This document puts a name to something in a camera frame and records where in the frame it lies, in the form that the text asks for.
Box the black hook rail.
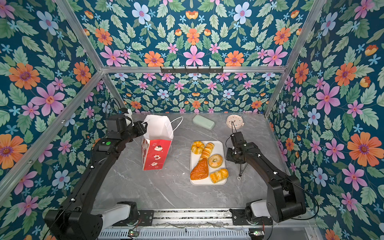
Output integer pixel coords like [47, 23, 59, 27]
[160, 67, 224, 74]

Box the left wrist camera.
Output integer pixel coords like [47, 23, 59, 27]
[121, 108, 133, 120]

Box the golden fake croissant roll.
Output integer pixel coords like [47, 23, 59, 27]
[210, 168, 229, 184]

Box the round fake bagel bread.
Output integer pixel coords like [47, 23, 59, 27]
[208, 154, 224, 169]

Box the brown triangular fake pastry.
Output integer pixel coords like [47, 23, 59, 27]
[190, 158, 209, 181]

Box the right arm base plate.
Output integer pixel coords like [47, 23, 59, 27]
[229, 208, 273, 226]

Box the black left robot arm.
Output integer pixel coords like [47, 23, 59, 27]
[44, 114, 148, 240]

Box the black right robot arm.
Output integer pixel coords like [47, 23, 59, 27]
[226, 132, 307, 223]

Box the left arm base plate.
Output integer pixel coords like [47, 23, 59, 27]
[113, 210, 155, 227]

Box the beige round alarm clock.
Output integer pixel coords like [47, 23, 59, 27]
[226, 115, 245, 130]

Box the white red paper bag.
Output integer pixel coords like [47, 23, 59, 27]
[142, 115, 184, 171]

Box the long twisted fake bread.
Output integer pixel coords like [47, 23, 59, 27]
[200, 143, 215, 160]

